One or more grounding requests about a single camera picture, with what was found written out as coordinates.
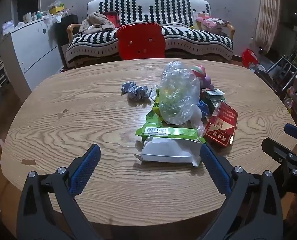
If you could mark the grey paper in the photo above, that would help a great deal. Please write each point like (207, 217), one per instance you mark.
(136, 91)

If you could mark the green snack wrapper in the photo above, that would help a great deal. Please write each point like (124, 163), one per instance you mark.
(168, 131)

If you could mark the red cigarette box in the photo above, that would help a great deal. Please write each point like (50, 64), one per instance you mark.
(221, 122)

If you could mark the green carton box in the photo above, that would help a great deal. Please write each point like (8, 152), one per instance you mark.
(213, 100)

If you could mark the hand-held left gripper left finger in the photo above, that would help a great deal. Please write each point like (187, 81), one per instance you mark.
(86, 170)

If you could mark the silver foil packet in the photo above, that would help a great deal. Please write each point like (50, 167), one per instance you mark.
(168, 150)

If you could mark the red bear-shaped chair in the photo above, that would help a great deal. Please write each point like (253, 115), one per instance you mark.
(138, 42)

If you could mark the clear plastic bag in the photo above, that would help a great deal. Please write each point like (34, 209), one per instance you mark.
(178, 92)

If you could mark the white cup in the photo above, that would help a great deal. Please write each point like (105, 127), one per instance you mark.
(27, 18)

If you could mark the beige clothes pile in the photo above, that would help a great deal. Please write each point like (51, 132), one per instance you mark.
(96, 22)

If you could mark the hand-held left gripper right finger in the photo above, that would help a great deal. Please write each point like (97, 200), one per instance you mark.
(214, 170)

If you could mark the white cabinet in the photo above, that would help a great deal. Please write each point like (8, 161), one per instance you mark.
(36, 50)

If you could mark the pink cartoon cushion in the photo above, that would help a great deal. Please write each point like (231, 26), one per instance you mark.
(211, 22)

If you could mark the pink plush toy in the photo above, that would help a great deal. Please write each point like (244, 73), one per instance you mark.
(206, 80)

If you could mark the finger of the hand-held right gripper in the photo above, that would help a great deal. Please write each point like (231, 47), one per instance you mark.
(276, 148)
(294, 131)

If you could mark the red cloth item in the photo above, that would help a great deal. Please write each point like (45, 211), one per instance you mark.
(112, 18)

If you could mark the black and white patterned sofa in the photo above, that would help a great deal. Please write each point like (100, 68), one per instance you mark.
(178, 32)

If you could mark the red plastic bag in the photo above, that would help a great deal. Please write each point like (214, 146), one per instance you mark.
(249, 57)

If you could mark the metal frame rack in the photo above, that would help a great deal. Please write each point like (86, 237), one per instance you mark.
(283, 72)

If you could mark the striped curtain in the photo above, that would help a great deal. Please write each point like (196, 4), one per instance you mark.
(267, 15)

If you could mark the yellow box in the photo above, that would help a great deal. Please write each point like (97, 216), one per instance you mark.
(56, 9)

